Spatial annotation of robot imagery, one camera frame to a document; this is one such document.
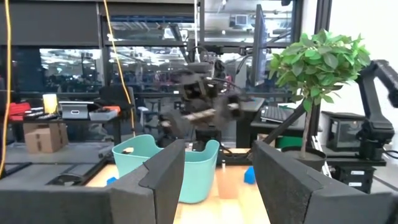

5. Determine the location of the black desktop monitor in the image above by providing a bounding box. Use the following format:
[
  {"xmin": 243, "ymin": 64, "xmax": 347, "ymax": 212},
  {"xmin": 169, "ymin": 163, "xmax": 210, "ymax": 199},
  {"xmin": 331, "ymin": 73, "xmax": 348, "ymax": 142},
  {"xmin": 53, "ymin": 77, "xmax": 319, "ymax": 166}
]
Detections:
[{"xmin": 251, "ymin": 3, "xmax": 269, "ymax": 88}]

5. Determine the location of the black equipment box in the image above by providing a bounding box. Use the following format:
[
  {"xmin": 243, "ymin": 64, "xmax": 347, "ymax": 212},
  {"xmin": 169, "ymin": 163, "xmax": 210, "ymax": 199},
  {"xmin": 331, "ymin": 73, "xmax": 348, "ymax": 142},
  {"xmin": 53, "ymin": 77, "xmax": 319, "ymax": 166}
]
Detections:
[{"xmin": 329, "ymin": 157, "xmax": 388, "ymax": 194}]

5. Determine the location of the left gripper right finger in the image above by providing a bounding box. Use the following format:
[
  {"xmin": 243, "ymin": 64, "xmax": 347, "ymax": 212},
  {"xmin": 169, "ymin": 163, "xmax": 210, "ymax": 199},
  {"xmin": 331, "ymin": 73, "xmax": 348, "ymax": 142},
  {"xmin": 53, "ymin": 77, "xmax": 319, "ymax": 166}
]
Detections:
[{"xmin": 252, "ymin": 139, "xmax": 398, "ymax": 224}]

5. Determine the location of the dark blue rectangular block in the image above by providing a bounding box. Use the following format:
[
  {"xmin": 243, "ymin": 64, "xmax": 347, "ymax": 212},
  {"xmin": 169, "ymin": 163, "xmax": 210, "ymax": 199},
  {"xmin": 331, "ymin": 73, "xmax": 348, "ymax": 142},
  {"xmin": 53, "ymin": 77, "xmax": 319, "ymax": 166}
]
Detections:
[{"xmin": 243, "ymin": 166, "xmax": 257, "ymax": 185}]

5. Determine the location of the black enclosure box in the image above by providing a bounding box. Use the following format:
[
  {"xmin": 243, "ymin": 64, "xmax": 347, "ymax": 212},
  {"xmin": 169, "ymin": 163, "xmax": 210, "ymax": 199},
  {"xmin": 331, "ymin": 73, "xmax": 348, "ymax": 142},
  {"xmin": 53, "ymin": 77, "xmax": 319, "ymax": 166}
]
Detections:
[{"xmin": 322, "ymin": 110, "xmax": 367, "ymax": 152}]

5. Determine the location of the artificial green plant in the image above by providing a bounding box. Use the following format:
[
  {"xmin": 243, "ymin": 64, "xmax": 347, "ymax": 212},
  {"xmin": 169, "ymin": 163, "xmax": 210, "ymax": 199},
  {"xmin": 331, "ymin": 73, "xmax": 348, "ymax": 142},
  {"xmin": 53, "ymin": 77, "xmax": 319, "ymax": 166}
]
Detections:
[{"xmin": 269, "ymin": 28, "xmax": 371, "ymax": 159}]

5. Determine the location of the silver laptop stand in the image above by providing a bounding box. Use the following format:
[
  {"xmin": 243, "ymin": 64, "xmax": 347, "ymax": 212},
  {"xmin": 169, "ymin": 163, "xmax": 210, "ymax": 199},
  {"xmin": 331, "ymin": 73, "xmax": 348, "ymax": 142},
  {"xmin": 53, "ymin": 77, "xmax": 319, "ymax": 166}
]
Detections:
[{"xmin": 58, "ymin": 100, "xmax": 95, "ymax": 121}]

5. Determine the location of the black computer desk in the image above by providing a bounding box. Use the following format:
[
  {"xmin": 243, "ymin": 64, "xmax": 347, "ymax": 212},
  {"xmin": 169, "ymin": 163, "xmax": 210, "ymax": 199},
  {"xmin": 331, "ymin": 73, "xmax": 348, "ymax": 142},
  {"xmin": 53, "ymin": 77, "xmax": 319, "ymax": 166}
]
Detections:
[{"xmin": 235, "ymin": 96, "xmax": 312, "ymax": 149}]

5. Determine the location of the green storage box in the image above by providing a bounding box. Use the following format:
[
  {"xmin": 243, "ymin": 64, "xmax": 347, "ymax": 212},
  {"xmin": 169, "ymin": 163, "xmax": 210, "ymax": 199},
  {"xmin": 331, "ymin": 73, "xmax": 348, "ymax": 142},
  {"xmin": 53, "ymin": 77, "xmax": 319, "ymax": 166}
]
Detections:
[{"xmin": 275, "ymin": 135, "xmax": 304, "ymax": 149}]

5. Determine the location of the red tool case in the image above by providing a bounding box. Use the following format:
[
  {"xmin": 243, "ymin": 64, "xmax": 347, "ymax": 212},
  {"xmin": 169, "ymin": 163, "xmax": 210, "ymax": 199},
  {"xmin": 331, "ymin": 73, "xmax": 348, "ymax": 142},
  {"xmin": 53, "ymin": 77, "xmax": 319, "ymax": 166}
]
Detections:
[{"xmin": 6, "ymin": 101, "xmax": 32, "ymax": 121}]

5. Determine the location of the teal bin with handle holes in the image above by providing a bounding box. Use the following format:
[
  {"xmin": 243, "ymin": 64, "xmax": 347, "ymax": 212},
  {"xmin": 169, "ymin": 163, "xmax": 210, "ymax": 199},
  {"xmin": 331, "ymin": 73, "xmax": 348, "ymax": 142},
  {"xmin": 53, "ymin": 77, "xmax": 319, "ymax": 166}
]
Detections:
[{"xmin": 111, "ymin": 134, "xmax": 221, "ymax": 205}]

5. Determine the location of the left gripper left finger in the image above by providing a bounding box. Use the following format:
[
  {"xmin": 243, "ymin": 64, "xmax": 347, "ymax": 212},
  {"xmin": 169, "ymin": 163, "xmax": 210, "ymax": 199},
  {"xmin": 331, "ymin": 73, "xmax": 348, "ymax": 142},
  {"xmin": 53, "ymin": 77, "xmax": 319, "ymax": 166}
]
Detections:
[{"xmin": 0, "ymin": 139, "xmax": 187, "ymax": 224}]

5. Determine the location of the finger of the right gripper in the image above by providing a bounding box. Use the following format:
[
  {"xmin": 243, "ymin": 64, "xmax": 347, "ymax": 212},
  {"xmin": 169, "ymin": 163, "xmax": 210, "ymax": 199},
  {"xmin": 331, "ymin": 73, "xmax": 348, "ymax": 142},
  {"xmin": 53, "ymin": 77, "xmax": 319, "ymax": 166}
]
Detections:
[
  {"xmin": 161, "ymin": 113, "xmax": 185, "ymax": 139},
  {"xmin": 219, "ymin": 95, "xmax": 247, "ymax": 121}
]

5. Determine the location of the black plant pot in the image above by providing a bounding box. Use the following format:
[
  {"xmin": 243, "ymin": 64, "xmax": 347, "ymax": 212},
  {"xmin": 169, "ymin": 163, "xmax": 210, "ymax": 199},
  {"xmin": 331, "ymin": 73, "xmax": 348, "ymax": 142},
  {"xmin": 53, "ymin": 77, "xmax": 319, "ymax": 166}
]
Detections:
[{"xmin": 280, "ymin": 145, "xmax": 328, "ymax": 172}]

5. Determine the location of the black work desk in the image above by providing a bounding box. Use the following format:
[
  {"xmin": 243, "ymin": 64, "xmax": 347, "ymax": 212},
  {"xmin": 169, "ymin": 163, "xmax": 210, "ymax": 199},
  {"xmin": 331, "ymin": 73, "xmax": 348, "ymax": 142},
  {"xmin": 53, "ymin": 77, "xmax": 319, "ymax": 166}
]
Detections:
[{"xmin": 8, "ymin": 113, "xmax": 123, "ymax": 147}]

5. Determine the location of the brown cardboard box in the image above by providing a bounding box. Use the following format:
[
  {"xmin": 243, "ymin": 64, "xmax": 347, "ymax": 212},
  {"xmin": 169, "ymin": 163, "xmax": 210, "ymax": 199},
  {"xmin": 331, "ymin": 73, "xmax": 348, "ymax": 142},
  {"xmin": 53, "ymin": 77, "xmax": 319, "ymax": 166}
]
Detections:
[{"xmin": 23, "ymin": 122, "xmax": 70, "ymax": 154}]

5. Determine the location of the black keyboard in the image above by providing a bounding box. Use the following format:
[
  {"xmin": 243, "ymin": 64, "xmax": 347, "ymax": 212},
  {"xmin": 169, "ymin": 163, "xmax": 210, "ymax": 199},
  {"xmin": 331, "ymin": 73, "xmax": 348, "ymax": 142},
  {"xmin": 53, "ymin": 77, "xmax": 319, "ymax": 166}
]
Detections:
[{"xmin": 259, "ymin": 105, "xmax": 289, "ymax": 124}]

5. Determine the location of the yellow white cup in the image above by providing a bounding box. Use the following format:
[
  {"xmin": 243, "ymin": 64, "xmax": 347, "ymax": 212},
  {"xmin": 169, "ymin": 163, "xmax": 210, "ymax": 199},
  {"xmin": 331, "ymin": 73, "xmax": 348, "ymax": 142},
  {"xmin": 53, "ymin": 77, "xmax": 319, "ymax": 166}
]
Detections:
[{"xmin": 42, "ymin": 93, "xmax": 59, "ymax": 115}]

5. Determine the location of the grey tray with orange tool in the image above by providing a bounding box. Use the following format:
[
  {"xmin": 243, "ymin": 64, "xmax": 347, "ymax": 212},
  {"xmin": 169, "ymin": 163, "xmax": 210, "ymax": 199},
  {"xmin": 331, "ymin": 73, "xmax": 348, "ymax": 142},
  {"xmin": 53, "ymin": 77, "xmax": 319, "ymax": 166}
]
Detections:
[{"xmin": 88, "ymin": 105, "xmax": 121, "ymax": 122}]

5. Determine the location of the yellow cable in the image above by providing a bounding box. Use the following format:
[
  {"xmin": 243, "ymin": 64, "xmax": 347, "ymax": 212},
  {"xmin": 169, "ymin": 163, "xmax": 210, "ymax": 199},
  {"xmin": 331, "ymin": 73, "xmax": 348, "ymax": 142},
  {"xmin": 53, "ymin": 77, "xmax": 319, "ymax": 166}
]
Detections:
[
  {"xmin": 103, "ymin": 0, "xmax": 137, "ymax": 138},
  {"xmin": 0, "ymin": 0, "xmax": 12, "ymax": 177}
]

